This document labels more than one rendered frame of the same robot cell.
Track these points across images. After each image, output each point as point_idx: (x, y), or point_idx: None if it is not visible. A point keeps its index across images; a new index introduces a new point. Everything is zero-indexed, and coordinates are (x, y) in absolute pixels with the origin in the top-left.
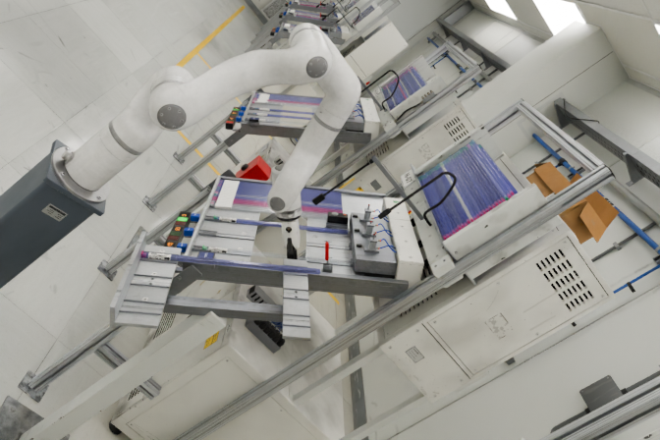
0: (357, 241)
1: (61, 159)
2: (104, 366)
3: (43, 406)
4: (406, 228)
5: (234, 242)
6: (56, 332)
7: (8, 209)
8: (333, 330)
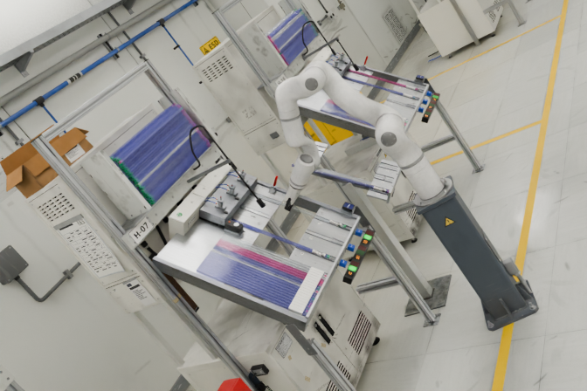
0: (245, 190)
1: (446, 183)
2: (386, 366)
3: (423, 318)
4: (202, 186)
5: (321, 230)
6: (426, 357)
7: (468, 209)
8: (184, 363)
